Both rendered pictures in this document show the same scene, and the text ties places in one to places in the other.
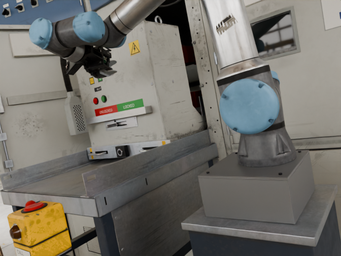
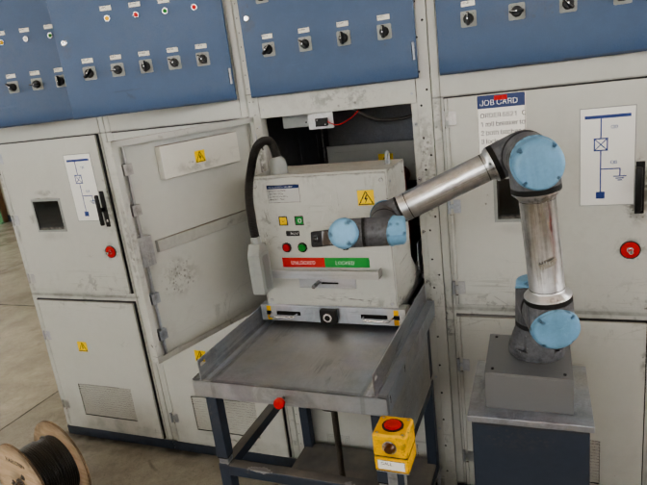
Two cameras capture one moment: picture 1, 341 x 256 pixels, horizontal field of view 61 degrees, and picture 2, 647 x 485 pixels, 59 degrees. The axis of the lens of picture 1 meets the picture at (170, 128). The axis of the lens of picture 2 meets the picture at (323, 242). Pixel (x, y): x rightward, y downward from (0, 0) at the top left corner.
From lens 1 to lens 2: 1.07 m
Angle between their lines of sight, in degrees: 19
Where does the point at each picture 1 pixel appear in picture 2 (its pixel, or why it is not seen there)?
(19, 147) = (170, 309)
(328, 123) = not seen: hidden behind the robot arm
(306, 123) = not seen: hidden behind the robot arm
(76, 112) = (265, 264)
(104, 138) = (294, 294)
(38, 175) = (224, 352)
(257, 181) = (545, 380)
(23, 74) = (171, 204)
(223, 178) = (512, 375)
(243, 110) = (555, 333)
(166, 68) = not seen: hidden behind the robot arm
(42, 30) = (351, 235)
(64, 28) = (374, 234)
